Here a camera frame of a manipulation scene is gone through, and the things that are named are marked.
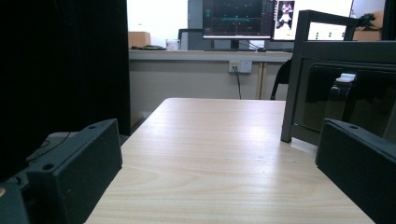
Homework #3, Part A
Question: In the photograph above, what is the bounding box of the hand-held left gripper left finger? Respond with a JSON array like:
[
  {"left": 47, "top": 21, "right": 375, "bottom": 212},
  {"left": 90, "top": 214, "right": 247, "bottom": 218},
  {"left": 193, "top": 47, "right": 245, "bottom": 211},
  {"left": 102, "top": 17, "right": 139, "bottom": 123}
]
[{"left": 25, "top": 118, "right": 123, "bottom": 224}]

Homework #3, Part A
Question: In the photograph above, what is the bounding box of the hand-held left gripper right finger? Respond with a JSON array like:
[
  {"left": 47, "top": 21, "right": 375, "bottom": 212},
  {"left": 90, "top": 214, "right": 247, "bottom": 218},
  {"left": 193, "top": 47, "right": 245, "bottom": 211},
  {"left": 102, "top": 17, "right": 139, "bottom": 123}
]
[{"left": 315, "top": 118, "right": 396, "bottom": 224}]

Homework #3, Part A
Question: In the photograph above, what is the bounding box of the grey metal rack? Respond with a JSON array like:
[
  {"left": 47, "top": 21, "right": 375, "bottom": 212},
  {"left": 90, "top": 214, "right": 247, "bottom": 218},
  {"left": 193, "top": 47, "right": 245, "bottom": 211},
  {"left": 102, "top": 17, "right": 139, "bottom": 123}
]
[{"left": 279, "top": 8, "right": 396, "bottom": 147}]

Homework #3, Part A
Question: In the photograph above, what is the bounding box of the dark bottle white cap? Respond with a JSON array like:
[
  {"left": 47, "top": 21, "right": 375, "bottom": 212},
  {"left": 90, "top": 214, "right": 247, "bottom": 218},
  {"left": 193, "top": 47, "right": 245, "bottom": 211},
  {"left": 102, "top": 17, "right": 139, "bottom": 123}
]
[{"left": 323, "top": 73, "right": 358, "bottom": 123}]

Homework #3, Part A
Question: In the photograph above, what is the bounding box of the black curtain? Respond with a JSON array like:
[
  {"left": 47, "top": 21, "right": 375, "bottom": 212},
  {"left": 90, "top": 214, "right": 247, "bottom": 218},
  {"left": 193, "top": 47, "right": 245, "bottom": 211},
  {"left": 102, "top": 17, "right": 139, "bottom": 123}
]
[{"left": 0, "top": 0, "right": 132, "bottom": 183}]

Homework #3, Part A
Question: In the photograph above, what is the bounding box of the large cardboard box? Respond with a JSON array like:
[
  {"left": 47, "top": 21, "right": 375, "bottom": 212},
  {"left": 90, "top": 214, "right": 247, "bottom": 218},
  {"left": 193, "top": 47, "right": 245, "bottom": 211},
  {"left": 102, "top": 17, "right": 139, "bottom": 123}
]
[{"left": 352, "top": 10, "right": 386, "bottom": 42}]

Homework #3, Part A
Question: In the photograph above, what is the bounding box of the long beige desk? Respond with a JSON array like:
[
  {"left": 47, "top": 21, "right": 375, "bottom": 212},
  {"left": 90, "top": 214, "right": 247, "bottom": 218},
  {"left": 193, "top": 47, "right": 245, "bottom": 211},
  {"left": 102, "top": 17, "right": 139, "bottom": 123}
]
[{"left": 128, "top": 49, "right": 293, "bottom": 127}]

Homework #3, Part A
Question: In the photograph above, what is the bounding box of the dark flat item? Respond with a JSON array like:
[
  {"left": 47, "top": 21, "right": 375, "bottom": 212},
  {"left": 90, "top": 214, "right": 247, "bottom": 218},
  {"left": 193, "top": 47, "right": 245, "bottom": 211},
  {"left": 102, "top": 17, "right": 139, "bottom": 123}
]
[{"left": 130, "top": 45, "right": 166, "bottom": 51}]

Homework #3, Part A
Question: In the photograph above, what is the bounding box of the small cardboard box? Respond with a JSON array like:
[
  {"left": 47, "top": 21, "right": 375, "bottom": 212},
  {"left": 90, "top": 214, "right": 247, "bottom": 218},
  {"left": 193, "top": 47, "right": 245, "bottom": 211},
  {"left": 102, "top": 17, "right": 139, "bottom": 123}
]
[{"left": 128, "top": 31, "right": 152, "bottom": 49}]

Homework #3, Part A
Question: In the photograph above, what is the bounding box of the clear plastic cup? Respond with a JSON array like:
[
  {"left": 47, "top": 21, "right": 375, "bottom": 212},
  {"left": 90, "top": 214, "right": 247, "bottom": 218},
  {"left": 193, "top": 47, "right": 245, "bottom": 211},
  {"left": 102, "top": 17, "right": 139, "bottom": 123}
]
[{"left": 165, "top": 38, "right": 181, "bottom": 51}]

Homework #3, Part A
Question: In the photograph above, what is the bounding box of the monitor with white screen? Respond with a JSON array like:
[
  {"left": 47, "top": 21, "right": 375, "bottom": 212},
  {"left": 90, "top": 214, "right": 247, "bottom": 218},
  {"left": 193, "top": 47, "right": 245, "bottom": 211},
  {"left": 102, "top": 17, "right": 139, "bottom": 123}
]
[{"left": 273, "top": 0, "right": 356, "bottom": 42}]

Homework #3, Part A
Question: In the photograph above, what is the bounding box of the monitor with dark screen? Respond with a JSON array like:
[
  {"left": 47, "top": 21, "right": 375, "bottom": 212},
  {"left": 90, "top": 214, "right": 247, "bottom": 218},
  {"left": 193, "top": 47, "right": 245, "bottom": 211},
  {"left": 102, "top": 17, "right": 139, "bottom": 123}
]
[{"left": 202, "top": 0, "right": 276, "bottom": 51}]

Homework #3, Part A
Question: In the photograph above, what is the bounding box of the black power cable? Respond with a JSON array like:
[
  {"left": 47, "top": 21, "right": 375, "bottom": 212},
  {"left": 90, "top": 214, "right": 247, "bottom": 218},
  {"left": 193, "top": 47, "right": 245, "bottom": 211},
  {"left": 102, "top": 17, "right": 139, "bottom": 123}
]
[{"left": 233, "top": 66, "right": 243, "bottom": 100}]

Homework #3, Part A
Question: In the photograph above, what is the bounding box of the white wall socket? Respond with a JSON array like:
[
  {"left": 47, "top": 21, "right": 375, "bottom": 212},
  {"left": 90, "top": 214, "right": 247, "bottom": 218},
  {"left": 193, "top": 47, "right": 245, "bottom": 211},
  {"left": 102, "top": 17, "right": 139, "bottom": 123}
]
[{"left": 228, "top": 60, "right": 253, "bottom": 75}]

